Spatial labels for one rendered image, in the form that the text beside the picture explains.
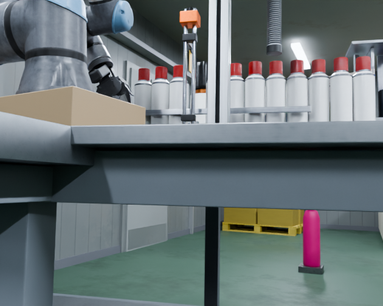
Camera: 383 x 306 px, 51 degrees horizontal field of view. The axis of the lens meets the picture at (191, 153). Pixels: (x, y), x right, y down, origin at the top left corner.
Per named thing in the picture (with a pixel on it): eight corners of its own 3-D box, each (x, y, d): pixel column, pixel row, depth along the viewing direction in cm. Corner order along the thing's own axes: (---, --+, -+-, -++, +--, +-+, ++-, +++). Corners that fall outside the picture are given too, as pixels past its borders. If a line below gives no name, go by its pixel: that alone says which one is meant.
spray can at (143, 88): (154, 144, 111) (155, 71, 113) (149, 142, 106) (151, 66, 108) (135, 144, 112) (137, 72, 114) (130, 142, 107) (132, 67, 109)
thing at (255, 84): (265, 142, 103) (265, 65, 105) (264, 141, 98) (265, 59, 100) (245, 142, 104) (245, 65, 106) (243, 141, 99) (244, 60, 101)
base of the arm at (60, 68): (110, 110, 83) (109, 63, 84) (67, 96, 69) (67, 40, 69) (48, 115, 88) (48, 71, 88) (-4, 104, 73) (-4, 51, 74)
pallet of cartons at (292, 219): (235, 226, 740) (236, 187, 746) (307, 231, 690) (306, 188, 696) (220, 231, 660) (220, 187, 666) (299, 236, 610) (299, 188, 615)
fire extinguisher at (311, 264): (308, 275, 344) (308, 201, 349) (289, 269, 370) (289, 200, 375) (334, 273, 355) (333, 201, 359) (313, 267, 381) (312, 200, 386)
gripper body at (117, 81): (135, 97, 117) (118, 63, 119) (124, 90, 109) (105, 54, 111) (114, 110, 118) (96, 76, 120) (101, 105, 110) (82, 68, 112)
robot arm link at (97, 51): (98, 40, 112) (74, 56, 113) (105, 54, 111) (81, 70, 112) (109, 50, 119) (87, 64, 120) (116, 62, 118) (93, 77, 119)
